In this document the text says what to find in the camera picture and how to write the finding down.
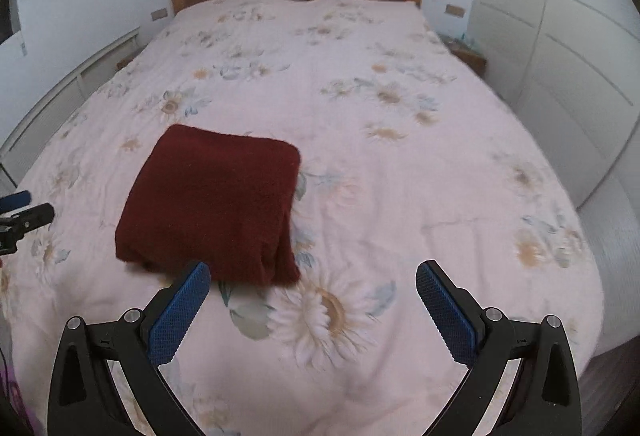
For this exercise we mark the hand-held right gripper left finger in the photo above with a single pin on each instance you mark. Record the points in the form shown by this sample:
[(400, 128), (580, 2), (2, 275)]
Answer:
[(177, 316)]

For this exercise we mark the white low wall cabinet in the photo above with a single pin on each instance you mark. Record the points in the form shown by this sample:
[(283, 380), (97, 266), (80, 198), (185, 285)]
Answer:
[(50, 116)]

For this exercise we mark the dark red knit sweater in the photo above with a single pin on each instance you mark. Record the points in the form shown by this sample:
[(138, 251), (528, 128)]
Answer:
[(210, 196)]

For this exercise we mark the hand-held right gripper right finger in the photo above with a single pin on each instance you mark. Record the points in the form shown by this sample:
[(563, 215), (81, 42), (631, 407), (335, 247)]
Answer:
[(447, 311)]

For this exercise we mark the pink floral bedspread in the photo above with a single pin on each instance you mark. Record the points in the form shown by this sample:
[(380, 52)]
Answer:
[(400, 216)]

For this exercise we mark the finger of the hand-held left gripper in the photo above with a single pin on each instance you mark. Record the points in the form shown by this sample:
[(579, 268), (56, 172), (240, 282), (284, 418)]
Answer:
[(15, 201), (32, 216)]

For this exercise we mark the wall socket plate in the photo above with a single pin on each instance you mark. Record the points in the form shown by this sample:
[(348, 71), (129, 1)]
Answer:
[(159, 14), (454, 10)]

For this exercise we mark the purple cloth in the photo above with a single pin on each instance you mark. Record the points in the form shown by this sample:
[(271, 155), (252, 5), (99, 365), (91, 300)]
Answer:
[(12, 396)]

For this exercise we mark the white panelled wardrobe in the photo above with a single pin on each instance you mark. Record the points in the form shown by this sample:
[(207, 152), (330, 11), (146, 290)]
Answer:
[(550, 41)]

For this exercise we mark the wooden nightstand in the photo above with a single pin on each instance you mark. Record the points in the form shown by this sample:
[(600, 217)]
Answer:
[(472, 62)]

